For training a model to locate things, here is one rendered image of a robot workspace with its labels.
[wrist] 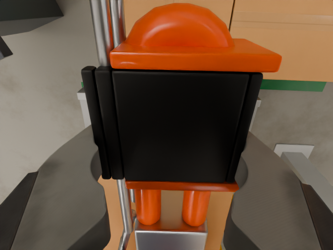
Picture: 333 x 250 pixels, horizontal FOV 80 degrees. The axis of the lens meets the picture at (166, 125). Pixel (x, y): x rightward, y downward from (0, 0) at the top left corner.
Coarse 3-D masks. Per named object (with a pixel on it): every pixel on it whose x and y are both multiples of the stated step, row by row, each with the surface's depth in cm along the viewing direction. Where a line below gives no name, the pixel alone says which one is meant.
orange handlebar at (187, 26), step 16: (144, 16) 10; (160, 16) 9; (176, 16) 9; (192, 16) 9; (208, 16) 9; (144, 32) 9; (160, 32) 9; (176, 32) 9; (192, 32) 9; (208, 32) 9; (224, 32) 10; (144, 192) 15; (160, 192) 16; (192, 192) 15; (208, 192) 15; (144, 208) 16; (160, 208) 17; (192, 208) 16; (144, 224) 17; (192, 224) 17
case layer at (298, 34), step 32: (128, 0) 66; (160, 0) 66; (192, 0) 66; (224, 0) 65; (256, 0) 65; (288, 0) 65; (320, 0) 65; (128, 32) 71; (256, 32) 70; (288, 32) 70; (320, 32) 70; (288, 64) 75; (320, 64) 75
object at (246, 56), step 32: (128, 64) 9; (160, 64) 9; (192, 64) 9; (224, 64) 9; (256, 64) 9; (128, 96) 9; (160, 96) 9; (192, 96) 9; (224, 96) 9; (256, 96) 9; (128, 128) 10; (160, 128) 10; (192, 128) 10; (224, 128) 10; (128, 160) 11; (160, 160) 11; (192, 160) 11; (224, 160) 11
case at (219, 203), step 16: (112, 192) 54; (224, 192) 53; (112, 208) 57; (208, 208) 56; (224, 208) 56; (112, 224) 61; (208, 224) 60; (224, 224) 60; (112, 240) 65; (208, 240) 64
